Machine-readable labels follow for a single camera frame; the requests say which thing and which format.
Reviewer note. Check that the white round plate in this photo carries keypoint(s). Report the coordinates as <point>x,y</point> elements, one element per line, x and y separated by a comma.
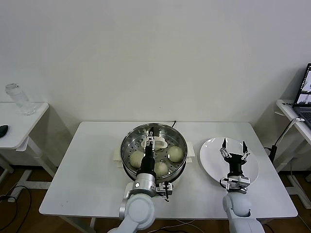
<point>211,157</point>

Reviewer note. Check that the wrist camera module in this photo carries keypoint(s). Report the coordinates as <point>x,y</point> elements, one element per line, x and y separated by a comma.
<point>236,182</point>
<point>165,188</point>

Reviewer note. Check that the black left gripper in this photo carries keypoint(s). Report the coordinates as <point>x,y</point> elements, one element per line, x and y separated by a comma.
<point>147,163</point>

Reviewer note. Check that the black computer mouse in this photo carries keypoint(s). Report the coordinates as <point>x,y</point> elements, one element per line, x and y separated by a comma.
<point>3,130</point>

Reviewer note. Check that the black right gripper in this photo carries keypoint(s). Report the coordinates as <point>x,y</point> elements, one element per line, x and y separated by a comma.
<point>236,162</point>

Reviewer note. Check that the white side table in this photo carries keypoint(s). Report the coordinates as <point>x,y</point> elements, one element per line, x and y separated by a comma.
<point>286,108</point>
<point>24,126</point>

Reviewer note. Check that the clear plastic water bottle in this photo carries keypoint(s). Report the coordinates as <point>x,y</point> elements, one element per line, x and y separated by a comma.
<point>21,99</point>

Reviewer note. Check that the open dark laptop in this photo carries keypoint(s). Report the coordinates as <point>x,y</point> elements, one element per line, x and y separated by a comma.
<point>303,111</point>

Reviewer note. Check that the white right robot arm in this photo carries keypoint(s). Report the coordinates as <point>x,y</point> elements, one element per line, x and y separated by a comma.
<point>239,206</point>

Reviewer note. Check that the white table leg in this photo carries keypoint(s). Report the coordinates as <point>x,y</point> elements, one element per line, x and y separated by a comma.
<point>93,222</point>

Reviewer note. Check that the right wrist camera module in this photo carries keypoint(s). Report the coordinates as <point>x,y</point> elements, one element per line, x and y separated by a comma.
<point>236,182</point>

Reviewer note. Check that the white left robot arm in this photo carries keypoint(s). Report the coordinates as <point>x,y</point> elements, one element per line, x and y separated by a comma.
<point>141,208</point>

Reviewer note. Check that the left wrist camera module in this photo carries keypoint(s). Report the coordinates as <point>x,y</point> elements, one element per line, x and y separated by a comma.
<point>165,188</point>

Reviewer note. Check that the white steamed baozi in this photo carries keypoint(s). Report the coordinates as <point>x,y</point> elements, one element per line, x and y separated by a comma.
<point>162,168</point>
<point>134,159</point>
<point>175,154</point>

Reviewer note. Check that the perforated steel steamer basket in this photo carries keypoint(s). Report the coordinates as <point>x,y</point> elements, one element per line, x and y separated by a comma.
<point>178,171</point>

